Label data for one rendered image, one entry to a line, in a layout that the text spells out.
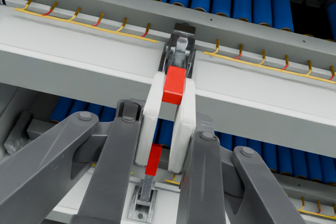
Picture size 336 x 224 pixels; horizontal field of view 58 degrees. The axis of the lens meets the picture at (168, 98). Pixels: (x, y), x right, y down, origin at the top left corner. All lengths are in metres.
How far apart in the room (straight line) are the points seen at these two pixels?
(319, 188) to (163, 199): 0.20
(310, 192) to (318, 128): 0.17
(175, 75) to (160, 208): 0.22
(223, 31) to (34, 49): 0.16
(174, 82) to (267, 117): 0.10
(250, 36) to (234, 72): 0.03
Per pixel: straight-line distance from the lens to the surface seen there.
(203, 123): 0.17
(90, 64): 0.25
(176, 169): 0.16
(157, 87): 0.18
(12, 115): 0.41
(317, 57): 0.29
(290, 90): 0.28
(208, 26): 0.26
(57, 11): 0.29
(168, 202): 0.38
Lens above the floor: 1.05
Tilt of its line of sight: 33 degrees down
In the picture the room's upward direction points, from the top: 13 degrees clockwise
